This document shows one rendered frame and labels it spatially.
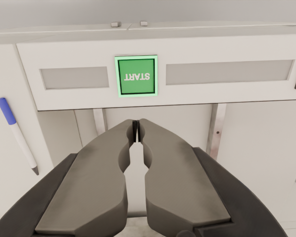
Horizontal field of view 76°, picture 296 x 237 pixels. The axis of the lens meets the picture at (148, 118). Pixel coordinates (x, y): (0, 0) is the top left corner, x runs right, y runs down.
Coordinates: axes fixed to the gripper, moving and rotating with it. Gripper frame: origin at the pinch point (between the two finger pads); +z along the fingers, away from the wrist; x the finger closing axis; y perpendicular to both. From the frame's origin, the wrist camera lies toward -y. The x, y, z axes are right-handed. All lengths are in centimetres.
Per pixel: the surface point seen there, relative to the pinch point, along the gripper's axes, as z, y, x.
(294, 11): 111, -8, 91
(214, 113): 26.8, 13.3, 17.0
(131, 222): 24, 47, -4
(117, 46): 14.7, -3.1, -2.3
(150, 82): 14.3, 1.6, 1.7
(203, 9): 111, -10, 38
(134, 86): 14.2, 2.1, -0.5
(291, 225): 27, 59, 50
